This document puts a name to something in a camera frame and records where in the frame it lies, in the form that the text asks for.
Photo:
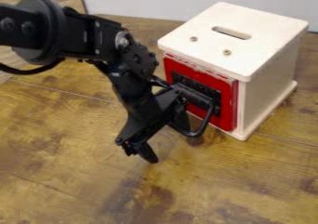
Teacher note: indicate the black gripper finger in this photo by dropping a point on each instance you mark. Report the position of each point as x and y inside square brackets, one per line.
[141, 149]
[180, 118]

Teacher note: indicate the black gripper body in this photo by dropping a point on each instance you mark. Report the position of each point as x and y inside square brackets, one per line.
[148, 101]

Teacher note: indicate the black metal drawer handle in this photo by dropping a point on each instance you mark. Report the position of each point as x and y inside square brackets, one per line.
[191, 96]

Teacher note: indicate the red drawer front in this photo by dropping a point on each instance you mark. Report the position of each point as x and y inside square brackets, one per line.
[211, 116]

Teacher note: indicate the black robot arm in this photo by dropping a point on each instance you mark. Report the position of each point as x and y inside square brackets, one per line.
[47, 33]

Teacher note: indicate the white wooden box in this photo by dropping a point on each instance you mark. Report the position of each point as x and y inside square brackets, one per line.
[238, 50]

